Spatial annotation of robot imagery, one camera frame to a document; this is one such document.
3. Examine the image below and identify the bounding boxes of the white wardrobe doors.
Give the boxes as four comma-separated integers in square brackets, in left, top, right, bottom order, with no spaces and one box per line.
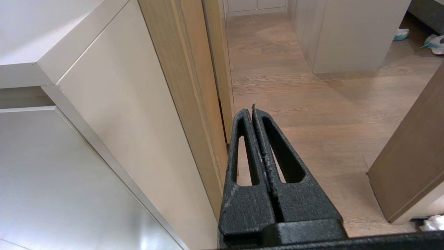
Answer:
[224,0,288,17]

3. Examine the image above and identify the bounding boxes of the grey sideboard cabinet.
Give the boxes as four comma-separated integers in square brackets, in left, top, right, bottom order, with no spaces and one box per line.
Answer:
[0,0,220,250]

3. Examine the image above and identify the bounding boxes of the wooden door frame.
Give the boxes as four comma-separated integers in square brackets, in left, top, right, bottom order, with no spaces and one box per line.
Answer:
[138,0,234,223]

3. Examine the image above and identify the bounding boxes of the white crumpled cloth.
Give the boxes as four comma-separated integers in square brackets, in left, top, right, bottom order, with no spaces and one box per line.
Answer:
[419,215,444,232]

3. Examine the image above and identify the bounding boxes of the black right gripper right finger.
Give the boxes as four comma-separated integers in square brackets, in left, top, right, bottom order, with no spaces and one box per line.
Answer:
[252,104,343,223]

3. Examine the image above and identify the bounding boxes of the brown wooden door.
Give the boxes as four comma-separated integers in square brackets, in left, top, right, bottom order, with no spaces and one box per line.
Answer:
[367,62,444,224]

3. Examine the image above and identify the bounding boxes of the dark grey bed base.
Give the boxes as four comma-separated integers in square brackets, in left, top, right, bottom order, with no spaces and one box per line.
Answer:
[408,0,444,34]

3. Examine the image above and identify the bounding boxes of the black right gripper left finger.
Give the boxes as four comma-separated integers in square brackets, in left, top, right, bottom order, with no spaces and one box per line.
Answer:
[219,109,277,248]

